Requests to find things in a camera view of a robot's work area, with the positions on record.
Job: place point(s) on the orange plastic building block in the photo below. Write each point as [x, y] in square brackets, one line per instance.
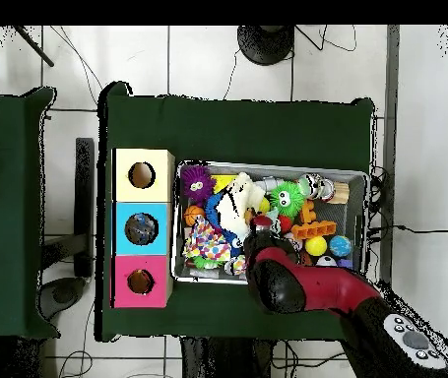
[314, 230]

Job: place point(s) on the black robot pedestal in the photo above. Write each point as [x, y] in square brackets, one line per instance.
[223, 362]

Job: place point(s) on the green cloth side table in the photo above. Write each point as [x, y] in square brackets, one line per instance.
[7, 236]

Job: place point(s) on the shallow mesh bin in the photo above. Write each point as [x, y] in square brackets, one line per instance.
[359, 189]

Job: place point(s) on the blue spiky ball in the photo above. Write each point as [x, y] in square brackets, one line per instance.
[211, 206]

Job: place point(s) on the plain yellow ball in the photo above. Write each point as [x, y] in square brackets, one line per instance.
[316, 245]

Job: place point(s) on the green spiky ball with eyes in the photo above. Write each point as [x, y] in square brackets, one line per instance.
[286, 199]

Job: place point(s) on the dark green tablecloth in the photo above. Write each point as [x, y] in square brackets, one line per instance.
[239, 130]

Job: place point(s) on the small globe ball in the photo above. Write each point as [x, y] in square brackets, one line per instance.
[340, 246]

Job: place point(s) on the black rod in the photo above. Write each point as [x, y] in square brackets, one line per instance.
[34, 46]

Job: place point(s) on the small orange basketball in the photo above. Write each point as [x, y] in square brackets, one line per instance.
[194, 215]

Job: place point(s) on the cream waffle cloth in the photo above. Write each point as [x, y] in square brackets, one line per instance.
[239, 204]

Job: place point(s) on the black round stand base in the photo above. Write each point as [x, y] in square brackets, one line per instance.
[266, 45]

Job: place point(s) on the confetti print cloth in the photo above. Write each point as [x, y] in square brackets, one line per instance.
[205, 242]

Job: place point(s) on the grey stand foot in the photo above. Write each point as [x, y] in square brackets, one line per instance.
[64, 295]

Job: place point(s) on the black upright panel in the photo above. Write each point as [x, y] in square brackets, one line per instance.
[84, 197]

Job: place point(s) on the wooden three-hole box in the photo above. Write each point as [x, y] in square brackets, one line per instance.
[144, 197]

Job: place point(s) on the orange plush toy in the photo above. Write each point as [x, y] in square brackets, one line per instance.
[250, 215]

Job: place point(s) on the small soccer ball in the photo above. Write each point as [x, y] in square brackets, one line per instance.
[327, 261]

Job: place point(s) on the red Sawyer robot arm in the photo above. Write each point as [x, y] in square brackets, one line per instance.
[326, 283]

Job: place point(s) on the purple spiky ball with eyes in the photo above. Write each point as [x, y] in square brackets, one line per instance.
[196, 185]

